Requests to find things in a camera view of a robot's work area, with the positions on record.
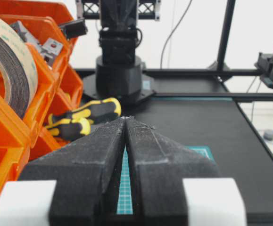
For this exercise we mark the grey aluminium corner bracket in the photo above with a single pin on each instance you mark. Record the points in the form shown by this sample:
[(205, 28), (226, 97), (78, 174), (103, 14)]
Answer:
[(50, 50)]

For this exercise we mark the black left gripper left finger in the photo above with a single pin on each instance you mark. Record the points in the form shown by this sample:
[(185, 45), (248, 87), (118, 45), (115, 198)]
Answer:
[(87, 172)]

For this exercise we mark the black aluminium extrusion profile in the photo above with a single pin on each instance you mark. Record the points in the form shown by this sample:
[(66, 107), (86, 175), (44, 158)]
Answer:
[(73, 28)]

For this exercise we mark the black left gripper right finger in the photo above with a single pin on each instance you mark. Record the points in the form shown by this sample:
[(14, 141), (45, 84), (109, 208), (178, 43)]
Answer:
[(157, 166)]

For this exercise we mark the grey foam tape roll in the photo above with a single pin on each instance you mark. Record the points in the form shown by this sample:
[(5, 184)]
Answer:
[(18, 70)]

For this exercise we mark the black camera stand frame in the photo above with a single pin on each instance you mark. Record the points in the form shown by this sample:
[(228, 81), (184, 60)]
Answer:
[(120, 73)]

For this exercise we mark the orange container rack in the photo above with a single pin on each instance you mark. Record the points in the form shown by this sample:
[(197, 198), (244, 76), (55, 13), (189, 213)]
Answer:
[(59, 87)]

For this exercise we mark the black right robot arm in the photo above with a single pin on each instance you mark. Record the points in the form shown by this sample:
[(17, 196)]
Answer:
[(243, 194)]

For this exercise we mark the teal cutting mat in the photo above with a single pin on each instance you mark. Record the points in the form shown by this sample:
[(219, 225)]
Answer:
[(124, 204)]

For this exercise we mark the yellow black screwdriver, short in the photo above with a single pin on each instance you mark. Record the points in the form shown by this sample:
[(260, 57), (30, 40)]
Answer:
[(69, 130)]

